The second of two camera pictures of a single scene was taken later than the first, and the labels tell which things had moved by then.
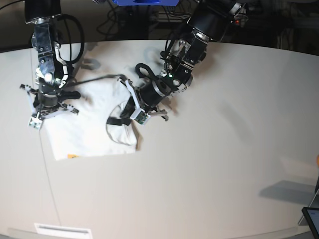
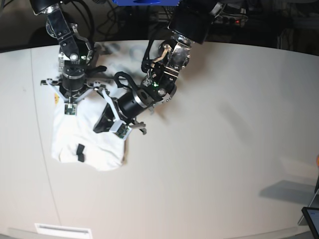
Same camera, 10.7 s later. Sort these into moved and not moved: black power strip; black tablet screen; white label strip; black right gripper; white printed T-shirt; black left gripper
Moved: white printed T-shirt; black right gripper; black left gripper
Not moved: black tablet screen; black power strip; white label strip
